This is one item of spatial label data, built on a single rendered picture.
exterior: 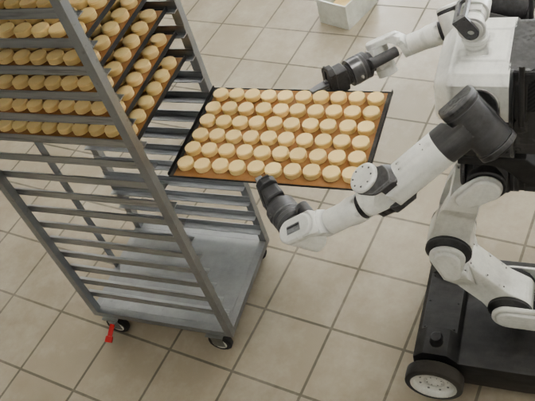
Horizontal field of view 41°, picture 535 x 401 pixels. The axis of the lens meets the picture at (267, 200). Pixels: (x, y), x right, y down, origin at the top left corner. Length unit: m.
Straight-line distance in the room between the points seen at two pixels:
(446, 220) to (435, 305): 0.54
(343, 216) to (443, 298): 1.01
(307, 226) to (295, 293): 1.24
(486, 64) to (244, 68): 2.57
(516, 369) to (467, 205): 0.70
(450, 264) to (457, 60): 0.77
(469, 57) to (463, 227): 0.64
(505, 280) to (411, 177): 0.91
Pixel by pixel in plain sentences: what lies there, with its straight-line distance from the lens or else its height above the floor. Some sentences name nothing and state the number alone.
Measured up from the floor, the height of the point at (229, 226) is 0.23.
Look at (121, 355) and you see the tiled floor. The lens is 3.12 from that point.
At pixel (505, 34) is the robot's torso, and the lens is 1.84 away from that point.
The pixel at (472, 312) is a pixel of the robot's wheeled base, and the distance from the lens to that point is 2.69.
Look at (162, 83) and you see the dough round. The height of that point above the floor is 1.13.
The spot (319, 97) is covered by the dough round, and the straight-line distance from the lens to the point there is 2.22.
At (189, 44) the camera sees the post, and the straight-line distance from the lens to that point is 2.35.
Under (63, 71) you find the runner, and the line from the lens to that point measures 2.01.
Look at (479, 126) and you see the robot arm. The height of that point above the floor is 1.31.
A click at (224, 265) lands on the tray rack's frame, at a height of 0.15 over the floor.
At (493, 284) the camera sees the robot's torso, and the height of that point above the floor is 0.41.
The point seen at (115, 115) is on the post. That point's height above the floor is 1.28.
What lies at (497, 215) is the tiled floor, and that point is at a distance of 3.17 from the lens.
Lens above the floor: 2.44
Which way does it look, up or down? 46 degrees down
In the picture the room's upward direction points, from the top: 19 degrees counter-clockwise
